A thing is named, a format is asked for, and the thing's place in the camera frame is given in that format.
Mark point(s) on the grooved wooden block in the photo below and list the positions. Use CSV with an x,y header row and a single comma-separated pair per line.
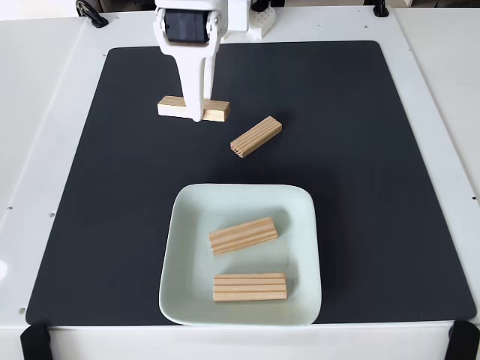
x,y
255,137
249,288
243,236
170,107

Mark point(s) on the pale green square plate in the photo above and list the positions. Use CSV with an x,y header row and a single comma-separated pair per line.
x,y
187,262

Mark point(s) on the black table clamp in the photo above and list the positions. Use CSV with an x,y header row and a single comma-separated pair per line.
x,y
380,9
92,15

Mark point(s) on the black rubber mat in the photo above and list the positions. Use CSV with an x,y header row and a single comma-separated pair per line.
x,y
112,187

